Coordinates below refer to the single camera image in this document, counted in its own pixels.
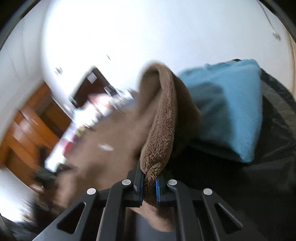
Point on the brown fleece sweater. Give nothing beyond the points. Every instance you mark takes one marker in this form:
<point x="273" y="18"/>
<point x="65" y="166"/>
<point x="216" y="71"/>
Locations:
<point x="144" y="135"/>

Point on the white bed sheet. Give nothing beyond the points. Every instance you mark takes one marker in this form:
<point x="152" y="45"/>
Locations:
<point x="96" y="108"/>

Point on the beige curtain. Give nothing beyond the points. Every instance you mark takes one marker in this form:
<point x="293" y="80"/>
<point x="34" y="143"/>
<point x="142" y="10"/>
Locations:
<point x="291" y="49"/>

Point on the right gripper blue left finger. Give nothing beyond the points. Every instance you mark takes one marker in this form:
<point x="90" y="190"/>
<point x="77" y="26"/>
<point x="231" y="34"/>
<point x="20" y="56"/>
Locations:
<point x="134" y="196"/>

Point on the folded teal fleece garment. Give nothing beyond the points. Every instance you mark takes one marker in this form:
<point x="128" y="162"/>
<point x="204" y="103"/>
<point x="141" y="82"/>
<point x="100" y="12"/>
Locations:
<point x="229" y="98"/>

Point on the dark wooden headboard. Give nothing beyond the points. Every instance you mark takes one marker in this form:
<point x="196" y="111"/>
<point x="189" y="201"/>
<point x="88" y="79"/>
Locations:
<point x="93" y="82"/>

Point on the black satin work cloth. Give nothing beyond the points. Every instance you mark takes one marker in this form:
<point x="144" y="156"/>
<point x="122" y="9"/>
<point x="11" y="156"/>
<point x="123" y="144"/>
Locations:
<point x="262" y="190"/>

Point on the orange wooden wardrobe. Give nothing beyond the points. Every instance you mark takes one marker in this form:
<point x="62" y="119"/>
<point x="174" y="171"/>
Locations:
<point x="40" y="122"/>

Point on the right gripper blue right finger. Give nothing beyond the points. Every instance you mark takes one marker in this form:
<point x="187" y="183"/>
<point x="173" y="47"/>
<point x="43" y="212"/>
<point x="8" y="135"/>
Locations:
<point x="160" y="191"/>

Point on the wall lamp fixture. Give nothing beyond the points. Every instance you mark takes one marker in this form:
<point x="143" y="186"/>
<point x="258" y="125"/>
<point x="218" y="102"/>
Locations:
<point x="58" y="70"/>

